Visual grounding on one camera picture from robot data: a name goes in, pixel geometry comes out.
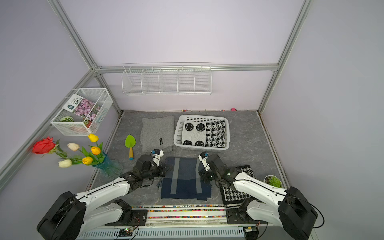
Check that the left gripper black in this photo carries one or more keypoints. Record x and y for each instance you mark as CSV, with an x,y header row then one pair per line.
x,y
162,171

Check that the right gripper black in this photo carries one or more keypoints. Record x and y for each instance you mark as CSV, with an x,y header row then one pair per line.
x,y
201,173

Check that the navy grey plaid scarf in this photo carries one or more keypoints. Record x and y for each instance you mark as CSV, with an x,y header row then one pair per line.
x,y
182,180

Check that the white plastic perforated basket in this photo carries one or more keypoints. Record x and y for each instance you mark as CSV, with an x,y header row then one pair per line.
x,y
197,119

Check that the white black smiley scarf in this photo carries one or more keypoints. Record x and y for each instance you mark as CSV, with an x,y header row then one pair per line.
x,y
204,134

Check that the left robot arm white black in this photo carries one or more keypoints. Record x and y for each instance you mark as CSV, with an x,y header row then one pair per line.
x,y
73,214

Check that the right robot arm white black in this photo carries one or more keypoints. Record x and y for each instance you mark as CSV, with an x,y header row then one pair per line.
x,y
287,208

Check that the black white houndstooth scarf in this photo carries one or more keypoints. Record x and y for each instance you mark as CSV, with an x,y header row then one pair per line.
x,y
231,197

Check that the green toy shovel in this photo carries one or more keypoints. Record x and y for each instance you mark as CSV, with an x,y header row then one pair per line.
x,y
130,142

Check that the tulip bouquet in teal vase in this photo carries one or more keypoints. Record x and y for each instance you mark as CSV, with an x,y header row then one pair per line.
x,y
93,156

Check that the small potted succulent white pot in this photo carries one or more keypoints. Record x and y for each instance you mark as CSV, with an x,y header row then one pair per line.
x,y
273,181

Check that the purple flower seed packet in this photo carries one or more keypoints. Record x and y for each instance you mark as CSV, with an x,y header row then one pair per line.
x,y
82,107

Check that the red artificial rose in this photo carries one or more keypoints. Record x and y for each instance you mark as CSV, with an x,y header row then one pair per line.
x,y
49,146

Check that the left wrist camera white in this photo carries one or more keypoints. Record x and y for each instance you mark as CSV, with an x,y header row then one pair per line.
x,y
156,156

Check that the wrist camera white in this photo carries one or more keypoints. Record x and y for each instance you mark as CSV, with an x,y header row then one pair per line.
x,y
156,156
203,158

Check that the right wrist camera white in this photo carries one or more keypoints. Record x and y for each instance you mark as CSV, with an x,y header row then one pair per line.
x,y
203,158

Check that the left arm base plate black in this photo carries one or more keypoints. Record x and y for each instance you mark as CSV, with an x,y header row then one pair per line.
x,y
131,218

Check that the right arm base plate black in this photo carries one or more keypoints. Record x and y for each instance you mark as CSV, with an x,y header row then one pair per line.
x,y
236,217

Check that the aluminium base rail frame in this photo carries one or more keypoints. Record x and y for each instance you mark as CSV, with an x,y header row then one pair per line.
x,y
189,223

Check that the white wire side basket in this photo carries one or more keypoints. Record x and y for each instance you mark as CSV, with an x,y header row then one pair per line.
x,y
72,125

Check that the white wire wall shelf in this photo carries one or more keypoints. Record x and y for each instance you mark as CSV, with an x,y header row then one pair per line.
x,y
191,78

